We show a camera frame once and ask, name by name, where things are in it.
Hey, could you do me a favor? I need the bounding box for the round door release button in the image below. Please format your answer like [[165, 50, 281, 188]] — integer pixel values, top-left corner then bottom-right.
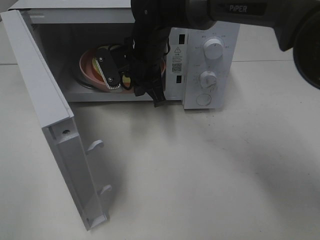
[[196, 93, 212, 106]]

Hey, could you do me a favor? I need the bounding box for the white warning label sticker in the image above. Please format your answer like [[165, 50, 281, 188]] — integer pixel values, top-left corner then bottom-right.
[[168, 45, 184, 74]]

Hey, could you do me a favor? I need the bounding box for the white bread sandwich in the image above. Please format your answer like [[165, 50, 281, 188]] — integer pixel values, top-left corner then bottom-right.
[[91, 44, 132, 90]]

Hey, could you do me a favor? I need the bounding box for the glass microwave turntable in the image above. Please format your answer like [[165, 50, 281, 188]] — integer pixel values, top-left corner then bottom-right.
[[74, 76, 98, 90]]

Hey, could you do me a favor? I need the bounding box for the lower white timer knob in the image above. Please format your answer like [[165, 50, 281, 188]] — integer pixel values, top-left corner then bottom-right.
[[199, 71, 217, 89]]

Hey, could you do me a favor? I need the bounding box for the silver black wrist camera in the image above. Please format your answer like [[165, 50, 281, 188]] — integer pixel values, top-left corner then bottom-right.
[[91, 45, 121, 91]]

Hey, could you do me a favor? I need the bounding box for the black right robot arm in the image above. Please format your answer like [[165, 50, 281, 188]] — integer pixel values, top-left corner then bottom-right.
[[126, 0, 320, 107]]

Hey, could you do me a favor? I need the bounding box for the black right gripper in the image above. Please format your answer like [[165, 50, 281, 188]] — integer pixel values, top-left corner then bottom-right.
[[124, 23, 170, 107]]

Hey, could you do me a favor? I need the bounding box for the white microwave door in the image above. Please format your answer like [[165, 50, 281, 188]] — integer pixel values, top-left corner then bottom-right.
[[0, 10, 111, 230]]

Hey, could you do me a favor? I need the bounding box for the pink round plate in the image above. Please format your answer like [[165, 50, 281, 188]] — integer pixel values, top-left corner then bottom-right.
[[79, 44, 167, 93]]

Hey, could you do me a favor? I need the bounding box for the upper white power knob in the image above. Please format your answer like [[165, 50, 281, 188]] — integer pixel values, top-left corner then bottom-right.
[[203, 37, 224, 60]]

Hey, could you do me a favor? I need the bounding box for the white microwave oven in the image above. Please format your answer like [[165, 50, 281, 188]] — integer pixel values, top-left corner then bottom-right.
[[8, 0, 240, 109]]

